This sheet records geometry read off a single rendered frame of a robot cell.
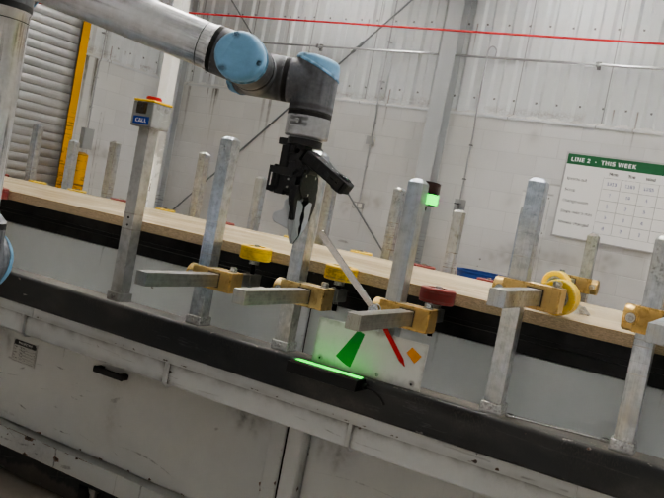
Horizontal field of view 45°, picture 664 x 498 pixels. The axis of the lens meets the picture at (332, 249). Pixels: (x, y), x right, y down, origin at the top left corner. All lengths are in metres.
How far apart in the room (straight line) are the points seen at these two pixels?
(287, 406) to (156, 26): 0.88
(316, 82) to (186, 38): 0.27
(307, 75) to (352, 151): 8.64
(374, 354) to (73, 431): 1.20
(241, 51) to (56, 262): 1.28
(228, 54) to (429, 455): 0.90
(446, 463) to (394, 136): 8.43
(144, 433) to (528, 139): 7.41
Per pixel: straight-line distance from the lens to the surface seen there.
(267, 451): 2.13
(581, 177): 9.03
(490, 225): 9.31
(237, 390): 1.92
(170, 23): 1.54
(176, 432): 2.34
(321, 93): 1.60
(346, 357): 1.73
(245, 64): 1.48
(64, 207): 2.54
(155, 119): 2.07
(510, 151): 9.34
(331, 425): 1.80
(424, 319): 1.65
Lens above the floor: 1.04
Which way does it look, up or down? 3 degrees down
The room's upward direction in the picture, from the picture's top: 11 degrees clockwise
